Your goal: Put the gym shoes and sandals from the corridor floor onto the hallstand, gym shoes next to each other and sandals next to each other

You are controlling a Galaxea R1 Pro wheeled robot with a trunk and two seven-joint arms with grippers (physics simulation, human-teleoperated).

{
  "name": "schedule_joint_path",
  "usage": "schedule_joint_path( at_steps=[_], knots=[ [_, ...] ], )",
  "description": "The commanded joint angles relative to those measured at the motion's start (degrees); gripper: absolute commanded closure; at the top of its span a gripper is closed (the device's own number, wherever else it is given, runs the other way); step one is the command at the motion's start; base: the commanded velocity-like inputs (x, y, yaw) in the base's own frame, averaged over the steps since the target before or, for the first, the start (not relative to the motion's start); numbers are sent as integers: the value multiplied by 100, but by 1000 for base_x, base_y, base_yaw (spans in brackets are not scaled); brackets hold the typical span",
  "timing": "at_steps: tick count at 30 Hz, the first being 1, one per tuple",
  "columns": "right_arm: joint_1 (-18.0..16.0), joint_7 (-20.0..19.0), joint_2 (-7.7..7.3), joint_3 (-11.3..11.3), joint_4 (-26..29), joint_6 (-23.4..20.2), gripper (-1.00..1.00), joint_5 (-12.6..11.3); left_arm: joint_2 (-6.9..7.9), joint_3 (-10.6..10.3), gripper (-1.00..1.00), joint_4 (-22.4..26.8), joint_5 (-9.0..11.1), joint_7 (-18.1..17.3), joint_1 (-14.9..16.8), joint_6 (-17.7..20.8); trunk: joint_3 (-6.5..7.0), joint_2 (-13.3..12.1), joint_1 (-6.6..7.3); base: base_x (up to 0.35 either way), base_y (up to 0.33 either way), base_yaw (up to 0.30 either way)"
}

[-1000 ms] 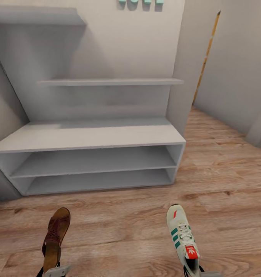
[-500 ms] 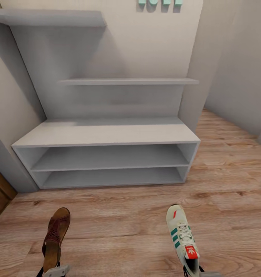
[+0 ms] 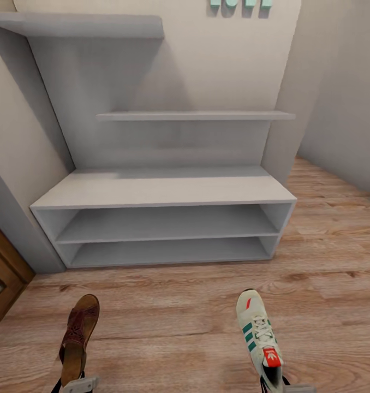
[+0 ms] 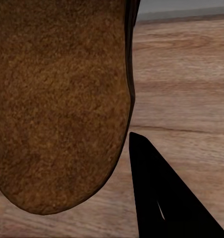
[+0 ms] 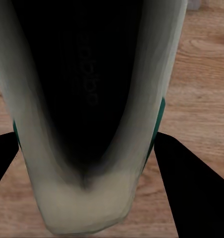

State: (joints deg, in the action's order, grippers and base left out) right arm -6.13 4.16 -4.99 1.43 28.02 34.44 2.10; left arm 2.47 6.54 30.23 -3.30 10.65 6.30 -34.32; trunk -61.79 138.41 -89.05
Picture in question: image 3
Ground gym shoe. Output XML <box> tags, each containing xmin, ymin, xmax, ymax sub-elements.
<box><xmin>236</xmin><ymin>288</ymin><xmax>284</xmax><ymax>393</ymax></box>

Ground sandal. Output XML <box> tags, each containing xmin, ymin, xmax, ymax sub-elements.
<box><xmin>59</xmin><ymin>294</ymin><xmax>100</xmax><ymax>388</ymax></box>

